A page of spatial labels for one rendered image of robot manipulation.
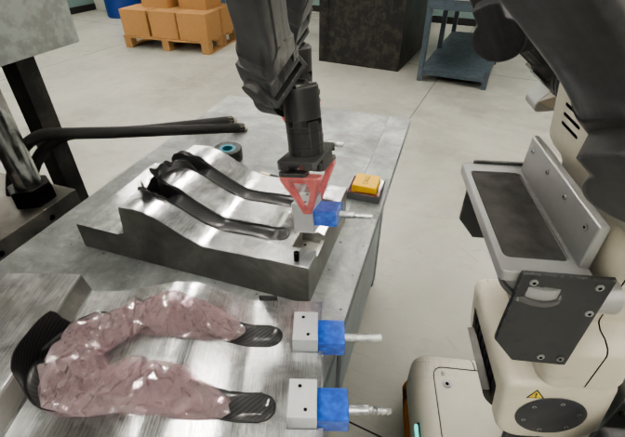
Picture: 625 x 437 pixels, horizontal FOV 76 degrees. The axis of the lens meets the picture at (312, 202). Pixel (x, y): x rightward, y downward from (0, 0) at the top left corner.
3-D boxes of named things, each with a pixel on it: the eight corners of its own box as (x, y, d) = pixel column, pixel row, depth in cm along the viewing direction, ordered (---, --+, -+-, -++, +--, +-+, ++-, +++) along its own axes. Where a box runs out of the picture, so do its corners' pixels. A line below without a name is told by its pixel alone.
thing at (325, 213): (376, 223, 69) (375, 194, 67) (369, 238, 65) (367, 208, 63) (304, 218, 74) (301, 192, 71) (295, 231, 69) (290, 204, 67)
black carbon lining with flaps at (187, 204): (312, 205, 85) (312, 166, 80) (284, 254, 73) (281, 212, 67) (171, 178, 94) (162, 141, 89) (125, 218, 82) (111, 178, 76)
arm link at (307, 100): (294, 83, 56) (325, 75, 59) (268, 80, 62) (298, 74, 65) (299, 131, 59) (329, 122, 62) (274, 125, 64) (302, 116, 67)
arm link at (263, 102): (248, 86, 53) (284, 35, 55) (211, 82, 62) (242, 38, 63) (302, 139, 61) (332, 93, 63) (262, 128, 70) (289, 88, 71)
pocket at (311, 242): (325, 248, 77) (325, 233, 75) (315, 267, 73) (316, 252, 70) (302, 244, 78) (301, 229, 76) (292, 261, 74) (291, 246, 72)
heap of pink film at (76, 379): (248, 315, 63) (244, 280, 59) (226, 433, 49) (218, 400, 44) (85, 312, 64) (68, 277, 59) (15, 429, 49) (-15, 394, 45)
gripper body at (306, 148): (276, 173, 62) (270, 126, 59) (300, 152, 71) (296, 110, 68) (316, 174, 60) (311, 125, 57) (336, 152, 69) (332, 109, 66)
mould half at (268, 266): (345, 219, 92) (348, 169, 85) (308, 304, 72) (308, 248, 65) (160, 182, 105) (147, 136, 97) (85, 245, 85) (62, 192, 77)
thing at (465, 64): (504, 45, 524) (525, -37, 471) (486, 91, 385) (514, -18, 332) (449, 38, 549) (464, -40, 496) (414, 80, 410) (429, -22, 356)
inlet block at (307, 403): (386, 402, 55) (391, 379, 52) (391, 441, 51) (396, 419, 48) (290, 400, 55) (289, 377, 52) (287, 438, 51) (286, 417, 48)
